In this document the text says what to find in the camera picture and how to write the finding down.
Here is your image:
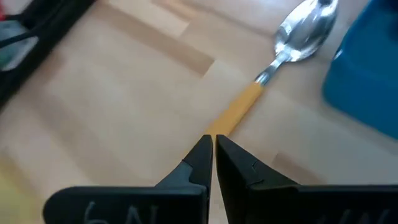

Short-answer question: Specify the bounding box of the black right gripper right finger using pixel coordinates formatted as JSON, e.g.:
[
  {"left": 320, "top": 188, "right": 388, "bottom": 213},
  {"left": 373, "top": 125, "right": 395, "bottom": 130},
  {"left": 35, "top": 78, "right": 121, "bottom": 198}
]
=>
[{"left": 216, "top": 134, "right": 398, "bottom": 224}]

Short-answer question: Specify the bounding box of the orange-handled silver spoon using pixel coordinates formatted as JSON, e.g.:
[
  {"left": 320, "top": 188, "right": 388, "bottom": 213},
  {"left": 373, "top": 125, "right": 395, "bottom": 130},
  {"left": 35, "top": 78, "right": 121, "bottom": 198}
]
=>
[{"left": 203, "top": 0, "right": 340, "bottom": 138}]

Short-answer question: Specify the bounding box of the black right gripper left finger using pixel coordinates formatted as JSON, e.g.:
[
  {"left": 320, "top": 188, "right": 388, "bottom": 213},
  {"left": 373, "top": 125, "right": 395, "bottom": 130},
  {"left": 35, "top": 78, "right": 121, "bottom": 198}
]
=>
[{"left": 43, "top": 134, "right": 214, "bottom": 224}]

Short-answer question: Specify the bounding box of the blue plastic bin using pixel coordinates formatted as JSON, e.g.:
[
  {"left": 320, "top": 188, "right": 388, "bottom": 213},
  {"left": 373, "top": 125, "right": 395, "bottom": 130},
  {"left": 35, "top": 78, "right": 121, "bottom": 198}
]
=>
[{"left": 322, "top": 0, "right": 398, "bottom": 141}]

